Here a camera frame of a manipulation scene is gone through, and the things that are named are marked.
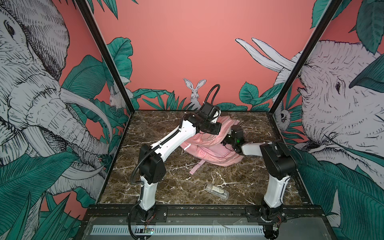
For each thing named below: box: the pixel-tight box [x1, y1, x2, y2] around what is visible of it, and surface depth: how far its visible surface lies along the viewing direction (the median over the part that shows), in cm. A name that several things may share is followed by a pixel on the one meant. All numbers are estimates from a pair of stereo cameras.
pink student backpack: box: [180, 120, 244, 175], surface depth 92 cm
